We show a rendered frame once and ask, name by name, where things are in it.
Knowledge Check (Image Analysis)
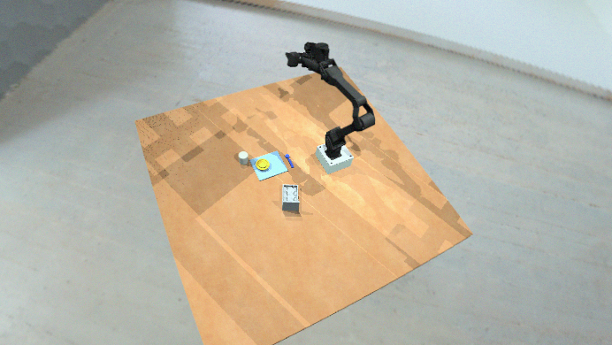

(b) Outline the light blue flat mat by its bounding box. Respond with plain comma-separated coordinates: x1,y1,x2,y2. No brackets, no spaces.
249,151,288,181

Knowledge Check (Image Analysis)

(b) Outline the grey dish rack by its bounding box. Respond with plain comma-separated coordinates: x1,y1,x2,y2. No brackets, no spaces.
282,184,300,211

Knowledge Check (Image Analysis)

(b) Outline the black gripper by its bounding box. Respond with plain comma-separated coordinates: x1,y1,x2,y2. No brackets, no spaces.
286,52,315,71

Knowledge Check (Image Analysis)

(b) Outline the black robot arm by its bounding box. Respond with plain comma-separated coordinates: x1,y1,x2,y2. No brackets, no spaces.
302,42,375,160

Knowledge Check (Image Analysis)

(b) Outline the yellow plate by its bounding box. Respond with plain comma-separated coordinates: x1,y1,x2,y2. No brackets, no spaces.
256,158,270,170

